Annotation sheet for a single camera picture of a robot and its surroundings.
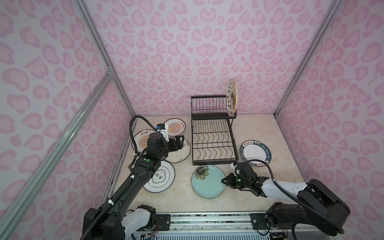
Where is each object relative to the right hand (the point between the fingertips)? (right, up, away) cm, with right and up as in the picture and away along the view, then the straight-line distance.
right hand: (222, 181), depth 84 cm
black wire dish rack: (-3, +22, +19) cm, 29 cm away
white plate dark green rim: (+26, +15, +18) cm, 35 cm away
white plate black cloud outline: (-35, 0, +3) cm, 35 cm away
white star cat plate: (+7, +49, +8) cm, 50 cm away
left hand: (-24, +26, -6) cm, 36 cm away
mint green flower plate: (-9, -1, +2) cm, 9 cm away
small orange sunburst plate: (-31, +31, +29) cm, 53 cm away
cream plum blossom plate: (-25, +13, +12) cm, 31 cm away
